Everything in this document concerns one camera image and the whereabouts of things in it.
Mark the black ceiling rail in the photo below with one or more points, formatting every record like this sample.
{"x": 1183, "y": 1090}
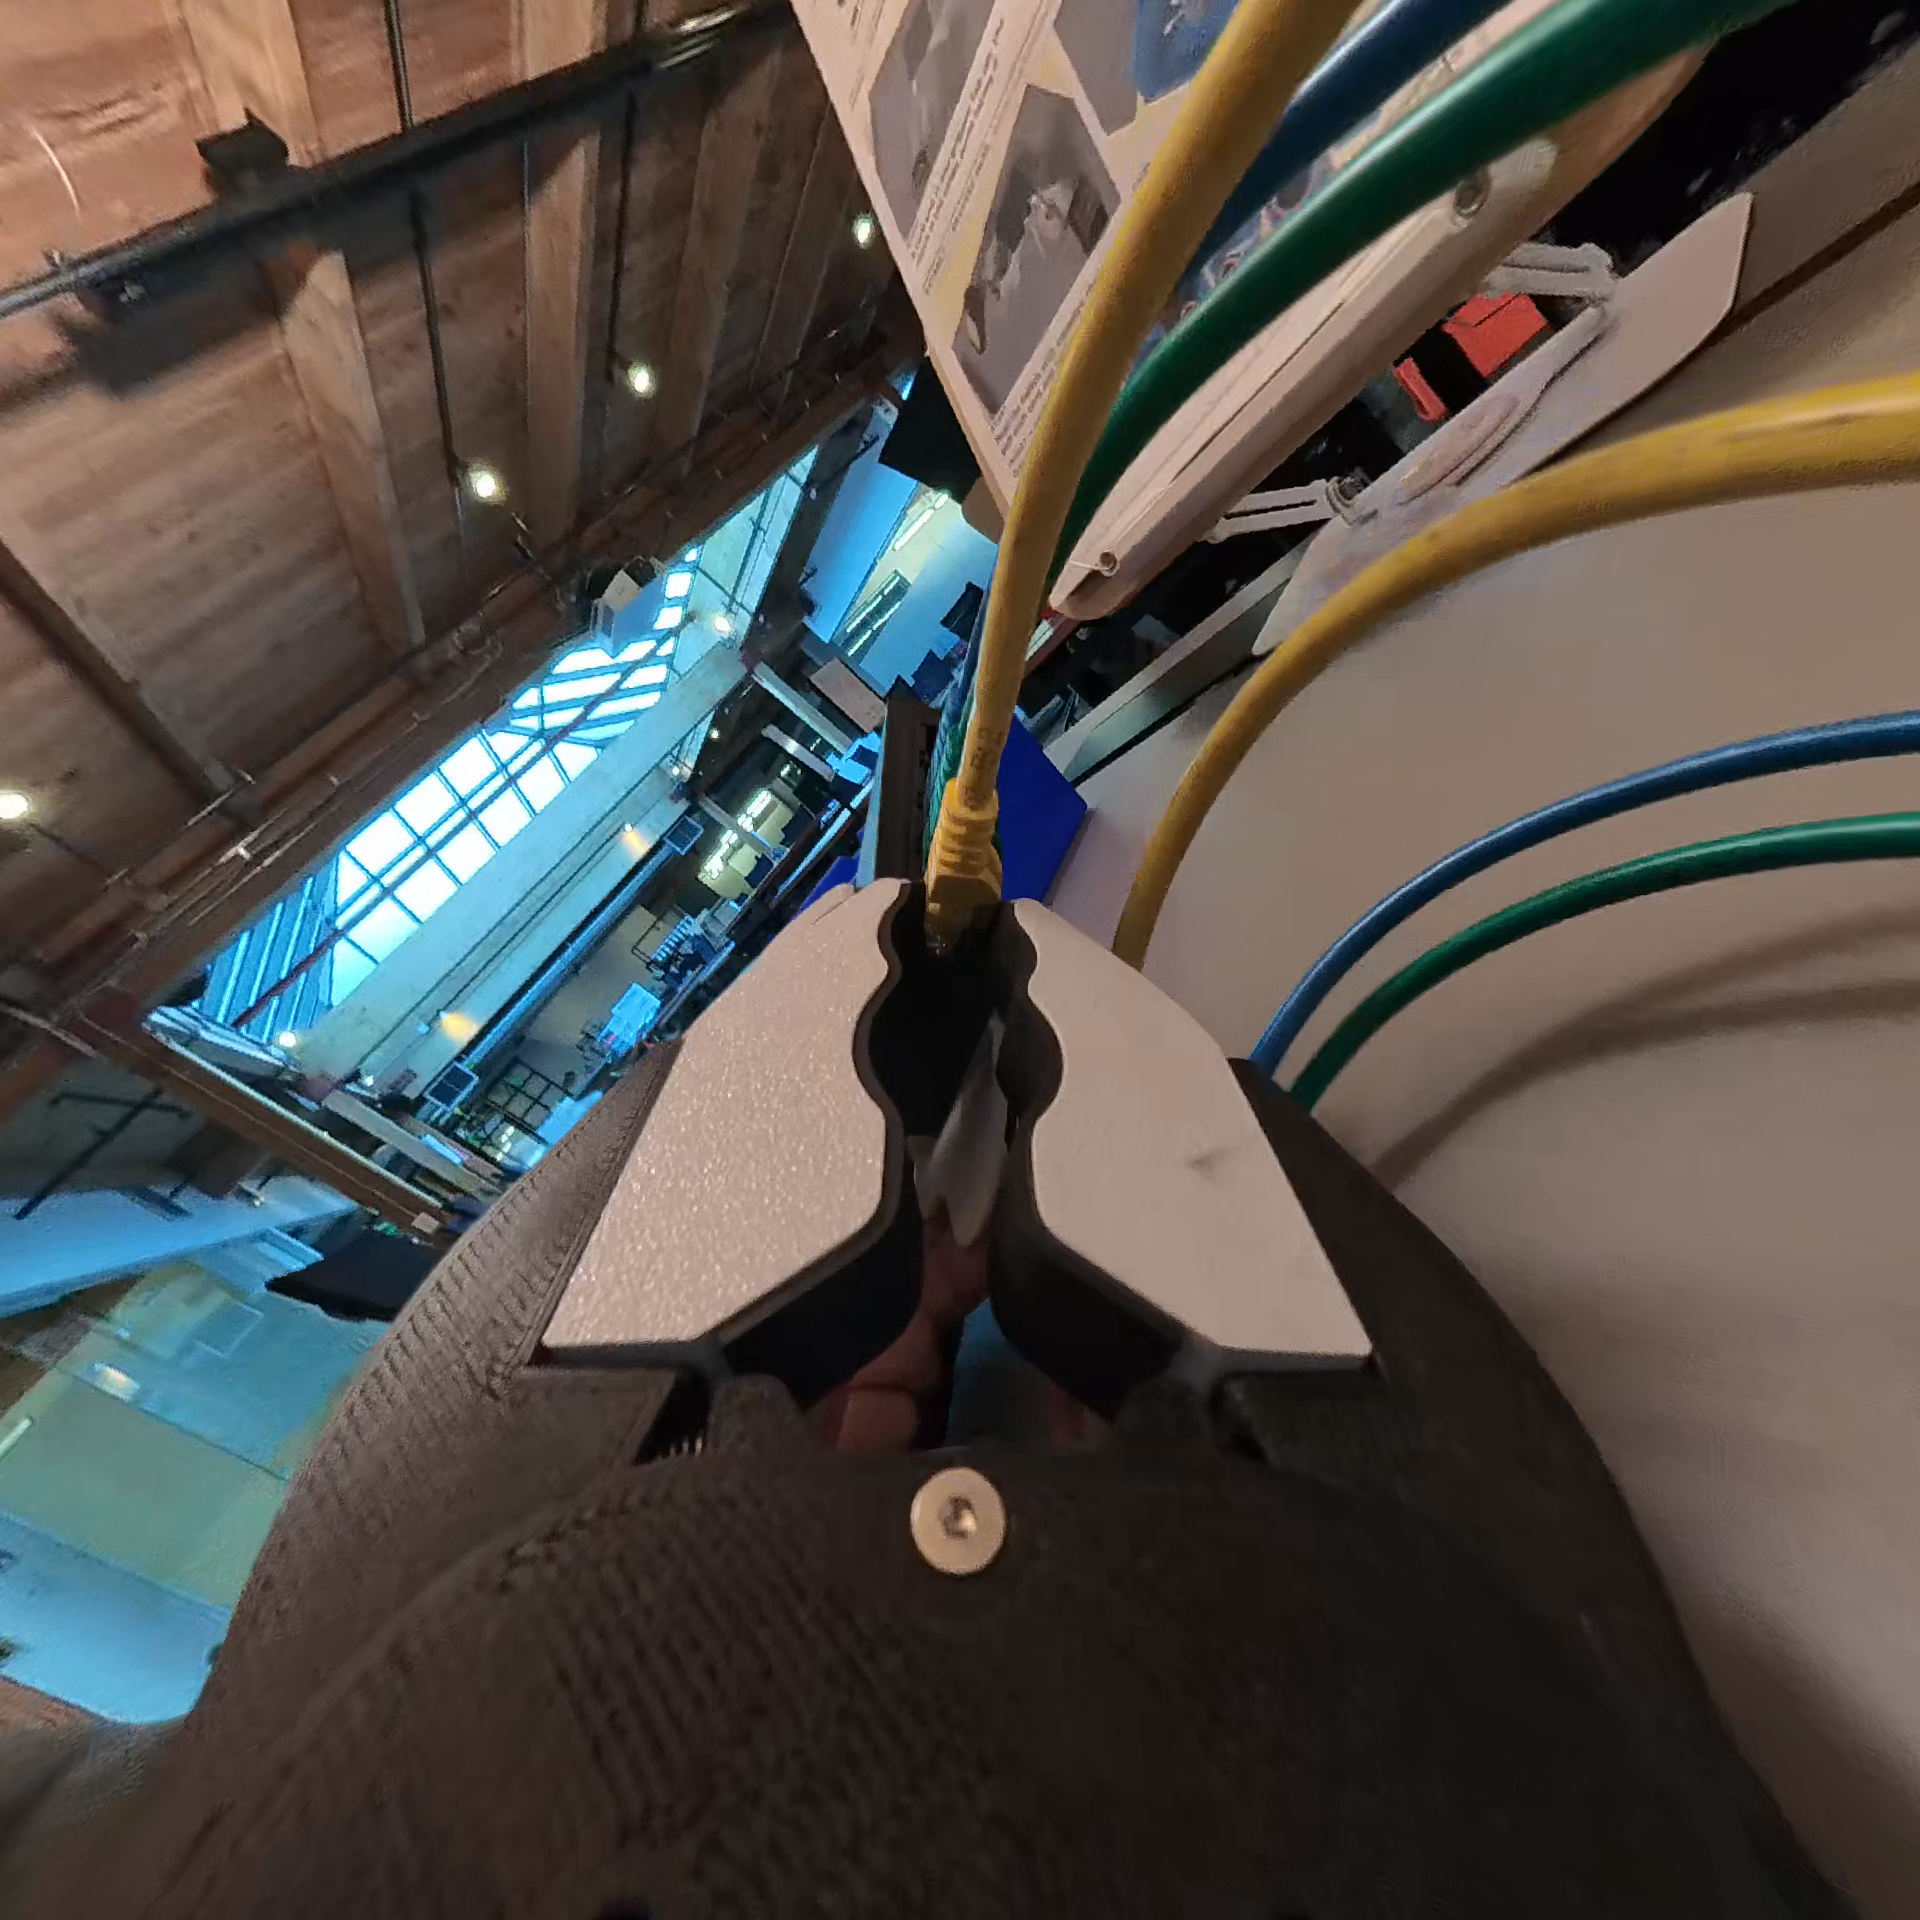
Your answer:
{"x": 376, "y": 180}

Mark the large glass window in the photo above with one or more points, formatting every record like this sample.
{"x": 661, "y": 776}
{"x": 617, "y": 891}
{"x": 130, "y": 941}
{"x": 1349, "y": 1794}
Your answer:
{"x": 451, "y": 840}

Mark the blue plastic box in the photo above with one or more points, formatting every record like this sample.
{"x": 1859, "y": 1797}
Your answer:
{"x": 1042, "y": 809}

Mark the red plastic object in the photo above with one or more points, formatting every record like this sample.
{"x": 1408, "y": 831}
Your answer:
{"x": 1483, "y": 338}

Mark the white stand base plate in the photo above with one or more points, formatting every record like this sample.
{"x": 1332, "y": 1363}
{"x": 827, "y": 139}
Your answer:
{"x": 1650, "y": 315}

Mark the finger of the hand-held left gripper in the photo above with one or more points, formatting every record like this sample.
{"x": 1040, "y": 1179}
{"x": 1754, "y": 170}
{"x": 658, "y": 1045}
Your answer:
{"x": 968, "y": 1141}

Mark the black ribbed box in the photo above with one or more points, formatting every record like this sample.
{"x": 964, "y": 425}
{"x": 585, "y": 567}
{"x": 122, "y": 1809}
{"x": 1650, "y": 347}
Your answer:
{"x": 900, "y": 780}

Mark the white wall unit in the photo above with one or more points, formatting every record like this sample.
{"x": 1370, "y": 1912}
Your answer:
{"x": 623, "y": 592}

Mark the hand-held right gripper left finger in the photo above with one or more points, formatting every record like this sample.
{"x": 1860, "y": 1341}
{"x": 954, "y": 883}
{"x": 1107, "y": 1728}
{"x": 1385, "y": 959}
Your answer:
{"x": 749, "y": 1185}

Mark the instruction poster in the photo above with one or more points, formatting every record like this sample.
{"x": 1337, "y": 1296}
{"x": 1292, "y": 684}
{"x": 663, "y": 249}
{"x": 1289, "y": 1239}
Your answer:
{"x": 975, "y": 149}

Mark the black ethernet port block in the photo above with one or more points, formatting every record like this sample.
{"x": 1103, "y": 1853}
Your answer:
{"x": 937, "y": 1035}

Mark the person's left hand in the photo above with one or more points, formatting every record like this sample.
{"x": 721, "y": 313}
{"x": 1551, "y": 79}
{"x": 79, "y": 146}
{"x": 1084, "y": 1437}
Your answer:
{"x": 891, "y": 1394}

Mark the wooden poster board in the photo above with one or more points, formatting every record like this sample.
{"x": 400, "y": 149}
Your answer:
{"x": 1213, "y": 495}

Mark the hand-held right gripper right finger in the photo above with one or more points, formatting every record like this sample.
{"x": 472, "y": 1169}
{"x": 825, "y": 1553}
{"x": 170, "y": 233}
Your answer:
{"x": 1184, "y": 1201}

